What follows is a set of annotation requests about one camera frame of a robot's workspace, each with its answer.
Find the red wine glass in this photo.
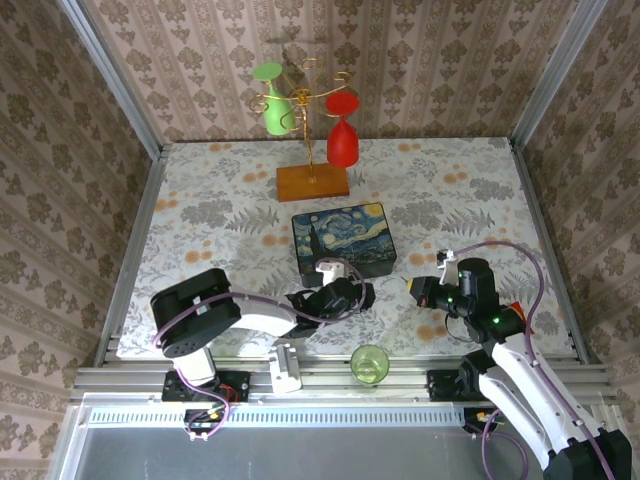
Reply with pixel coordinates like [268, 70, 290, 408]
[324, 92, 361, 168]

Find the white plastic bracket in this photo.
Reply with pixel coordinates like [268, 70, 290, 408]
[268, 343, 304, 394]

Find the gold glass rack wooden base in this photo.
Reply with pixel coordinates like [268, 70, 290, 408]
[248, 57, 351, 203]

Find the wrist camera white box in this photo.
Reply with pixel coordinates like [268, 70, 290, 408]
[315, 257, 347, 287]
[436, 249, 458, 286]

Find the starry night painted box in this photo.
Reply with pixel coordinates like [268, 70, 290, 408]
[291, 202, 399, 290]

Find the aluminium front rail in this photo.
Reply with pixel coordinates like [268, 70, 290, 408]
[69, 357, 614, 402]

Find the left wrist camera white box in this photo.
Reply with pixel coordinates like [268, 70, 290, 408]
[315, 257, 347, 287]

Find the green wine glass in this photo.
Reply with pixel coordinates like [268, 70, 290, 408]
[252, 61, 294, 137]

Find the slotted grey cable duct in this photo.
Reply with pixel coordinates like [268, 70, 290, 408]
[82, 402, 466, 429]

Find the red snack packet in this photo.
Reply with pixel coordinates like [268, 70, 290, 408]
[507, 301, 536, 334]

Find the black connector box with wires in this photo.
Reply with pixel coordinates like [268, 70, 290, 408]
[463, 407, 507, 435]
[183, 408, 227, 441]

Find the clear green plastic cup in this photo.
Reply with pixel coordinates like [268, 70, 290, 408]
[349, 343, 391, 387]

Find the aluminium corner post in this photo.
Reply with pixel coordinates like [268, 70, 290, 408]
[509, 0, 609, 151]
[58, 0, 166, 160]

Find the floral tablecloth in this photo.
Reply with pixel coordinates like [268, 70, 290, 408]
[119, 137, 576, 359]

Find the grey metal shelf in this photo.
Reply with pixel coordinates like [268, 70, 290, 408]
[49, 394, 640, 480]

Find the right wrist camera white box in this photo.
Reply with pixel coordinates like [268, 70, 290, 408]
[436, 249, 458, 286]

